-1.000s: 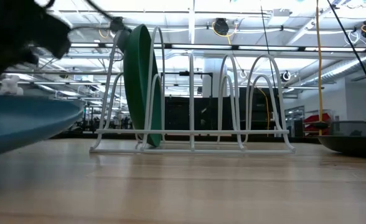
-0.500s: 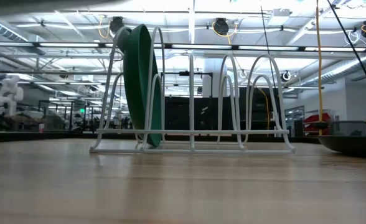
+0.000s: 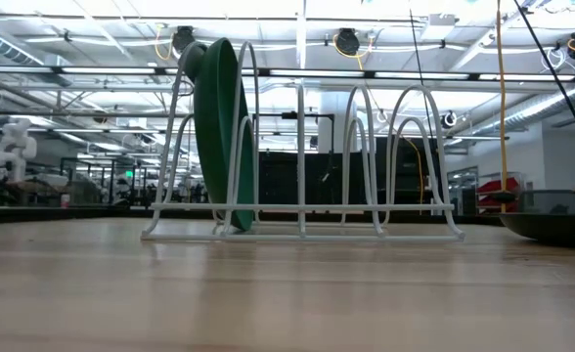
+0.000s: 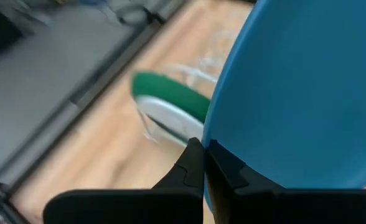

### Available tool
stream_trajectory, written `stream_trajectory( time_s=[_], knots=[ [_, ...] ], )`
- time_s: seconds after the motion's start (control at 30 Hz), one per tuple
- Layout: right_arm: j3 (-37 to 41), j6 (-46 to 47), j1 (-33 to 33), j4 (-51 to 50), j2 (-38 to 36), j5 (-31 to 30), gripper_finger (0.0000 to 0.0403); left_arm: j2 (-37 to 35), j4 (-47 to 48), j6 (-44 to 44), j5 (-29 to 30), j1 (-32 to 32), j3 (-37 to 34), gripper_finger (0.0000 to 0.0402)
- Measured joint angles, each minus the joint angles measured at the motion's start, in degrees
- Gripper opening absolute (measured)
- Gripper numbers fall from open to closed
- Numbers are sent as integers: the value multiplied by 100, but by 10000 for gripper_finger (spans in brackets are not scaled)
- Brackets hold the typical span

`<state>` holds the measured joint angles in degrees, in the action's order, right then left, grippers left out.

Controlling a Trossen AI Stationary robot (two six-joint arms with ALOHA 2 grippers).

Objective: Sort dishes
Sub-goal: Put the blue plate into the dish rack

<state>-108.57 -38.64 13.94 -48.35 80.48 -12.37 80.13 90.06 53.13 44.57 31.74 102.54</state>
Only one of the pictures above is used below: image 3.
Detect white wire dish rack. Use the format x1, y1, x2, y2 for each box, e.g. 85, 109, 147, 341
140, 40, 466, 243

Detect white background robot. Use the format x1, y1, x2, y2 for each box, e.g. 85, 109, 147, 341
0, 118, 39, 185

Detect thin black hanging cable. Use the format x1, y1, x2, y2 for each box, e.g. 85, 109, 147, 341
407, 0, 436, 146

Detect white building column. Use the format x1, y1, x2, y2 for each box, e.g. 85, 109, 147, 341
318, 91, 358, 154

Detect red storage bins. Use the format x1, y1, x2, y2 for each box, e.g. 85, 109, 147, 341
475, 176, 521, 215

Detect black equipment shelving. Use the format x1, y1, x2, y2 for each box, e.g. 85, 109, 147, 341
256, 136, 445, 206

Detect black gantry frame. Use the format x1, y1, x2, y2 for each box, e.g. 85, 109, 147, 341
252, 110, 336, 153

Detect grey translucent box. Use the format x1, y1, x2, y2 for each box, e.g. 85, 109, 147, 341
518, 189, 575, 216

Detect glass display cabinet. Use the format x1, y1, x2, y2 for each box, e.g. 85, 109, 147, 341
444, 165, 479, 216

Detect large green plate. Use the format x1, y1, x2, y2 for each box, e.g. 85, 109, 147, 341
178, 37, 257, 232

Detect yellow hanging cord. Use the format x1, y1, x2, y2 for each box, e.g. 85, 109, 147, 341
495, 0, 509, 215

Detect black aluminium table frame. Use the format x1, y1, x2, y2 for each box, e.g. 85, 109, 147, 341
0, 204, 505, 227

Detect small black plate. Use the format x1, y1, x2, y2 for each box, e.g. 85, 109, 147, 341
500, 212, 575, 245

